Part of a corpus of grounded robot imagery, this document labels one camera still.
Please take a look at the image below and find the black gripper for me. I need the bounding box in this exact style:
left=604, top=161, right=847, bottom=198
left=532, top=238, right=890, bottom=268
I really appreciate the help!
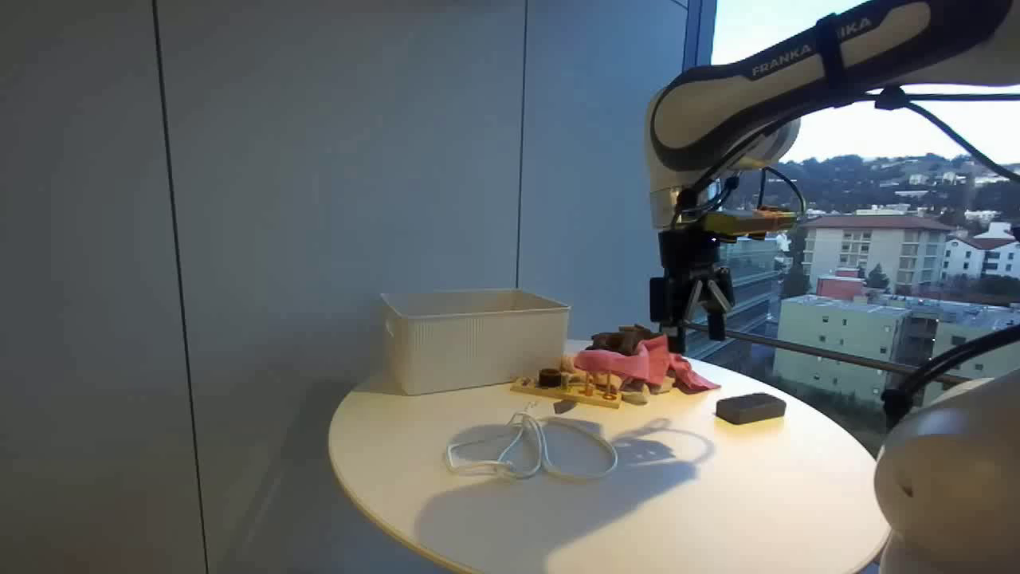
left=648, top=228, right=740, bottom=345

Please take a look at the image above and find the white shoelace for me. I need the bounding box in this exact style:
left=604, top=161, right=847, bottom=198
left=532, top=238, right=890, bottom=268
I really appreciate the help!
left=443, top=407, right=621, bottom=486

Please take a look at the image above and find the dark brown lump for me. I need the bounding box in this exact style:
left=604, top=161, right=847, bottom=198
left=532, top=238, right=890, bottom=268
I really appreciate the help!
left=586, top=322, right=668, bottom=358

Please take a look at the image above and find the pink cloth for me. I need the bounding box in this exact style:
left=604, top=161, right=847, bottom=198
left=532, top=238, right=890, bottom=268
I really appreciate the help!
left=571, top=333, right=724, bottom=399

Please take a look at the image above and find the black rectangular sponge block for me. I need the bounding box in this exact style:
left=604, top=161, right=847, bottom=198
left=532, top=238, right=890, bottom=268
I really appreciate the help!
left=712, top=390, right=789, bottom=429

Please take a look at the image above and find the metal window railing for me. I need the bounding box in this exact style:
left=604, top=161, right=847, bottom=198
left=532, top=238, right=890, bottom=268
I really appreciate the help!
left=685, top=322, right=964, bottom=382

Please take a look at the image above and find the yellow wooden board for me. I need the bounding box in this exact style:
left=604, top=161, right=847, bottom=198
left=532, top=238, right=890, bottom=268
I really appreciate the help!
left=509, top=368, right=653, bottom=415

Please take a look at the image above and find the green flat roof building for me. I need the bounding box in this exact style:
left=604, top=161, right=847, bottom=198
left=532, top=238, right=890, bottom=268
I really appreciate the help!
left=771, top=292, right=1020, bottom=401

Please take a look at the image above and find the beige apartment building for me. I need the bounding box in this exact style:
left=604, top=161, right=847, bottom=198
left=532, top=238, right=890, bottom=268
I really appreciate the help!
left=801, top=210, right=956, bottom=297

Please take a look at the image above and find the white plastic storage bin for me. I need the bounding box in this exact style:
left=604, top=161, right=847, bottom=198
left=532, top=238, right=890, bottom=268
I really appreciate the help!
left=377, top=288, right=573, bottom=399

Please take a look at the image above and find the thick black cable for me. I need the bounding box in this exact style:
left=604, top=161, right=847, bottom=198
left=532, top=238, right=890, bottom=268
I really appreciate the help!
left=880, top=322, right=1020, bottom=431

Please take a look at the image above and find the blue window frame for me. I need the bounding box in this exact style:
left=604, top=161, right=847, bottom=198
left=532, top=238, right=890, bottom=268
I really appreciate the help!
left=683, top=0, right=721, bottom=69

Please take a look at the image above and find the thin black cable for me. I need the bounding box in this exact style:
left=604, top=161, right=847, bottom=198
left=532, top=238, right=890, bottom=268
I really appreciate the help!
left=675, top=82, right=1020, bottom=234

